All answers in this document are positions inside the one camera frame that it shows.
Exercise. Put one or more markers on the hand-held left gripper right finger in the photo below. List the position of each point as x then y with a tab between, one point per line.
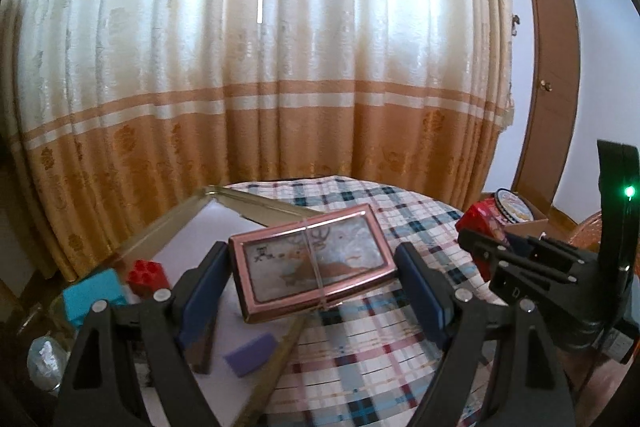
425	292

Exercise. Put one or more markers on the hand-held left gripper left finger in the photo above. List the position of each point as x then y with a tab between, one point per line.
200	297

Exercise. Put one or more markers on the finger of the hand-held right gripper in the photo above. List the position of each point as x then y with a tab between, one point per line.
555	257
515	282

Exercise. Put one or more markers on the red building block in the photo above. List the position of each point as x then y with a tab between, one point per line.
147	277

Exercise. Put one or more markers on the purple eraser block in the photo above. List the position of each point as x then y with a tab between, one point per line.
250	354

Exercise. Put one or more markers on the small red patterned box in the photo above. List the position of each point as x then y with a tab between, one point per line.
477	214

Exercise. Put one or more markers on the pink framed case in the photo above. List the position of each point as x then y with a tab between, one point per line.
350	257

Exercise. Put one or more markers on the cyan building block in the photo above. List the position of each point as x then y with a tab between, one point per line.
95	299

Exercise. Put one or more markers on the gold metal tin box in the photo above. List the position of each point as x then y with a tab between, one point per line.
260	207

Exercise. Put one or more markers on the cardboard box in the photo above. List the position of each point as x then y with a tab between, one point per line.
540	227

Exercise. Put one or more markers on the brown wicker chair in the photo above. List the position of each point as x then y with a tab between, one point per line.
590	232

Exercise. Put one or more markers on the round blue-rimmed tin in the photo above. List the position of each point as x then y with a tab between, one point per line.
515	207

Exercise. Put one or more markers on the white paper liner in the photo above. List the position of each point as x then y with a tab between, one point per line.
200	227

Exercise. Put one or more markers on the plaid tablecloth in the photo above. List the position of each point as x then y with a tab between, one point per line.
370	357

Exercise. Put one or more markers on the curtain tassel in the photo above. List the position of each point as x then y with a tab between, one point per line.
509	107

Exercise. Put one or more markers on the clear plastic bag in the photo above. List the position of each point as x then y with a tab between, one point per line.
47	359

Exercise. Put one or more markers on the round door knob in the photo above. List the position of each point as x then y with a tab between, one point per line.
545	85

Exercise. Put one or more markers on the brown wooden door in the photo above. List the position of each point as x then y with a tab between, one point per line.
550	57

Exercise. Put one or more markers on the metal curtain hook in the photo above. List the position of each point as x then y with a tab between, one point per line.
515	23

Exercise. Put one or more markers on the cream and orange curtain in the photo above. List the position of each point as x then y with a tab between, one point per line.
250	57

